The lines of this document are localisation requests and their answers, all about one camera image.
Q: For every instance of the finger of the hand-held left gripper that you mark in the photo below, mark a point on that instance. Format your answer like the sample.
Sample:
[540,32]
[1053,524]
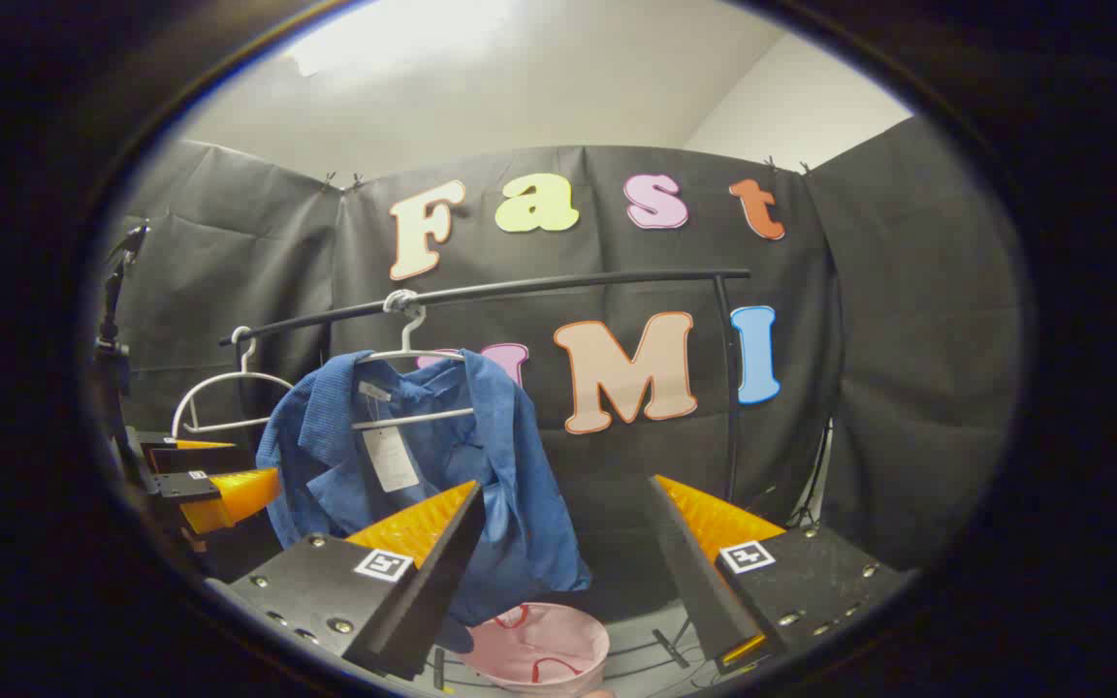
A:
[195,458]
[239,492]

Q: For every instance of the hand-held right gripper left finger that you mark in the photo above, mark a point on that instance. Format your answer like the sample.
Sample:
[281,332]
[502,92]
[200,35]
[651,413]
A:
[432,591]

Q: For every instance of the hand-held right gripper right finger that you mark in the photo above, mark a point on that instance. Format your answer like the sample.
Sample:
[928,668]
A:
[699,582]

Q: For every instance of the pink laundry hamper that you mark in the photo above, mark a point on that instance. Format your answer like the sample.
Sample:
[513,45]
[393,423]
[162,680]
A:
[539,645]

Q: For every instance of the blue shirt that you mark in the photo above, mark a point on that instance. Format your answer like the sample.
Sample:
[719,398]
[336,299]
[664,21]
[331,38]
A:
[510,465]

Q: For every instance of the white clothes hanger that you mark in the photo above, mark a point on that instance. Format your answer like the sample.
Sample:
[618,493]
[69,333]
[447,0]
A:
[413,419]
[229,424]

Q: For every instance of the black clothes rack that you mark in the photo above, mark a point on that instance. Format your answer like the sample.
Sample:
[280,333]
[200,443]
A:
[568,283]

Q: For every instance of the black backdrop cloth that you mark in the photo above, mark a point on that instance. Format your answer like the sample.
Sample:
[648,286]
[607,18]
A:
[888,339]

